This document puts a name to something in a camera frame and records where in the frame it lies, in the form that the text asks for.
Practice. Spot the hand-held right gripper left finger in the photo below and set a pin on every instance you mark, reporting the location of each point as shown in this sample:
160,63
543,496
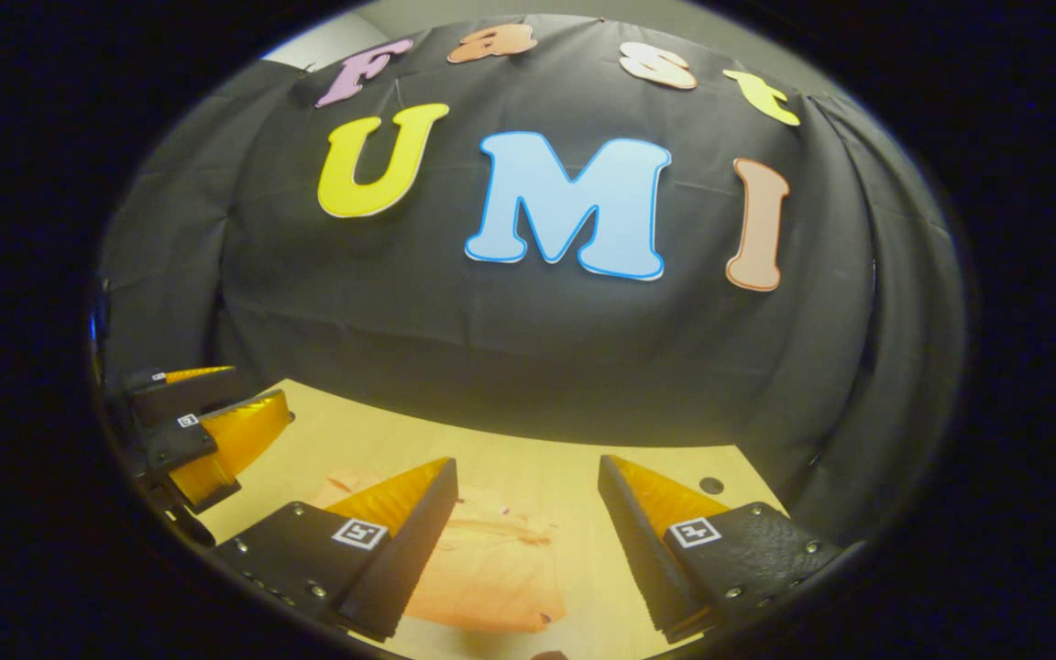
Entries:
409,550

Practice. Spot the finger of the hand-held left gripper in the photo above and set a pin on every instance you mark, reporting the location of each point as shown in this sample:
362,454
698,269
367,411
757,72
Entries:
189,394
181,440

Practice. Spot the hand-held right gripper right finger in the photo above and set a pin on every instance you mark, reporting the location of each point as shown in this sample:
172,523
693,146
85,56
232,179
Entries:
643,550

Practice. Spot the orange T-shirt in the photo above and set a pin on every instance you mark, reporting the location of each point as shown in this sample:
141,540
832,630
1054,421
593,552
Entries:
491,577

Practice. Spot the black backdrop cloth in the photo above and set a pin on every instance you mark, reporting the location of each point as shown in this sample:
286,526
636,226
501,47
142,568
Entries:
491,348

